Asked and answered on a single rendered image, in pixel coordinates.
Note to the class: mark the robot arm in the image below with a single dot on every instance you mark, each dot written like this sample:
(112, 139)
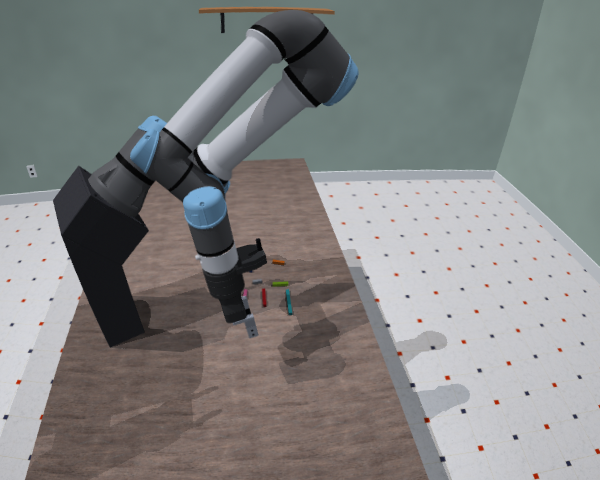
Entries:
(322, 72)

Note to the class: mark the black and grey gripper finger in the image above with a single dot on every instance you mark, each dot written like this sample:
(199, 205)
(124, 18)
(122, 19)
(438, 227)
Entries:
(246, 305)
(250, 325)

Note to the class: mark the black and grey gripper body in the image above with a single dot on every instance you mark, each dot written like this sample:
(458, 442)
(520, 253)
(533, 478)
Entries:
(223, 280)

